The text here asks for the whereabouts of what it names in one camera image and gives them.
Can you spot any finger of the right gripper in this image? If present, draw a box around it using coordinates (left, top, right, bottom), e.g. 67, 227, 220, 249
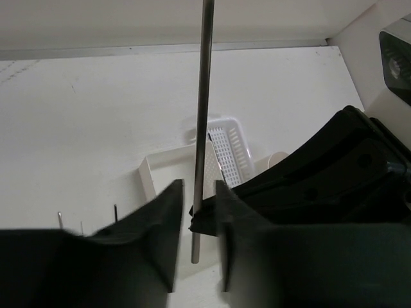
189, 196, 217, 237

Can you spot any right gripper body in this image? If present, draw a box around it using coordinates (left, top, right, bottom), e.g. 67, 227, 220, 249
234, 106, 410, 224

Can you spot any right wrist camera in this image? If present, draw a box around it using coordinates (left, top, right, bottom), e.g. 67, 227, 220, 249
367, 15, 410, 130

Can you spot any black chopstick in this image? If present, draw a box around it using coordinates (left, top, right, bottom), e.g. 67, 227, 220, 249
207, 132, 229, 186
114, 205, 118, 222

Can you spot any white square box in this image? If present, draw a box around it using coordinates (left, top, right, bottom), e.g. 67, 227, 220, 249
139, 141, 222, 208

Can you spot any white perforated basket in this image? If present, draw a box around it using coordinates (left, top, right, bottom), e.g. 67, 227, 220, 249
207, 114, 256, 188

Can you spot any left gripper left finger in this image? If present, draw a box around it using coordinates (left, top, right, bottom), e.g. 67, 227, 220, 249
1, 179, 184, 307

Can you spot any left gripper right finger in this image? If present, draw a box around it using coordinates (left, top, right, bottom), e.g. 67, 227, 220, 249
215, 181, 410, 307

